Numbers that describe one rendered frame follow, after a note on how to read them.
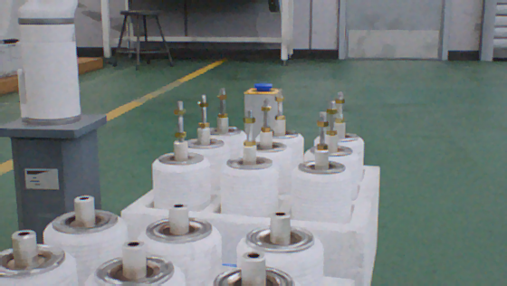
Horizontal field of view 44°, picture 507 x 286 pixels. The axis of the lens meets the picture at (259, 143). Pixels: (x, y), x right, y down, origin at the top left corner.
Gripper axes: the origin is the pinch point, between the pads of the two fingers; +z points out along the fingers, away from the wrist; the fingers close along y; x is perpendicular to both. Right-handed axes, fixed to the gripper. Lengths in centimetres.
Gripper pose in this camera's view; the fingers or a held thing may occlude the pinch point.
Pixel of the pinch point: (285, 2)
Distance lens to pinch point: 110.8
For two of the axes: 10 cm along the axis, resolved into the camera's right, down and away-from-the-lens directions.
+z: 1.3, 8.5, 5.0
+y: 4.1, -5.1, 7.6
